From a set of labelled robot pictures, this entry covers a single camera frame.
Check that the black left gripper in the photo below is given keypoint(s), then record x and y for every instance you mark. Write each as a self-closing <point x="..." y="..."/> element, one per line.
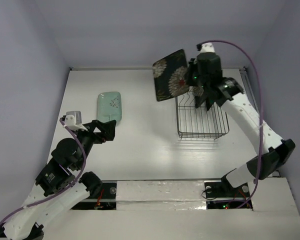
<point x="108" y="132"/>

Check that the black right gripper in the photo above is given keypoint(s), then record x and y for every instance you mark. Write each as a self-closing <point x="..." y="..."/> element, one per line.
<point x="205" y="93"/>

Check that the light green rectangular plate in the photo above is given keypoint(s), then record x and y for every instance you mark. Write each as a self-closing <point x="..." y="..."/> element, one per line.
<point x="109" y="107"/>

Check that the black floral square plate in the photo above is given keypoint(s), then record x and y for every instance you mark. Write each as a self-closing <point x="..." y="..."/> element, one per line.
<point x="170" y="76"/>

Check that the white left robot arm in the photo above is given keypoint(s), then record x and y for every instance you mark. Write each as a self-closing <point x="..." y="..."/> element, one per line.
<point x="62" y="183"/>

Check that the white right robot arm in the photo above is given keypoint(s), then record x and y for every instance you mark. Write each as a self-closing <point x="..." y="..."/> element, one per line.
<point x="228" y="90"/>

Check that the dark green patterned plate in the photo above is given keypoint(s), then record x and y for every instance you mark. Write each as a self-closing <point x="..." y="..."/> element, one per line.
<point x="212" y="96"/>

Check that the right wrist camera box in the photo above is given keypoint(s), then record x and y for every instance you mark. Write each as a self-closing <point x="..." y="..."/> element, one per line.
<point x="206" y="47"/>

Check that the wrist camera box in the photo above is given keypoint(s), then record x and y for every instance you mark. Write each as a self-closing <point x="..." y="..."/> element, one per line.
<point x="206" y="47"/>
<point x="73" y="120"/>

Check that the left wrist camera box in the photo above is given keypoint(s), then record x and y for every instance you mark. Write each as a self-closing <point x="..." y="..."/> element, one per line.
<point x="73" y="120"/>

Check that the right side metal rail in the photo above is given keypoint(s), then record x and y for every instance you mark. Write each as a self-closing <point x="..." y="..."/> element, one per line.
<point x="263" y="139"/>

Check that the grey wire dish rack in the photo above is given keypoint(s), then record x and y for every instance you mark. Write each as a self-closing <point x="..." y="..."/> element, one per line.
<point x="199" y="123"/>

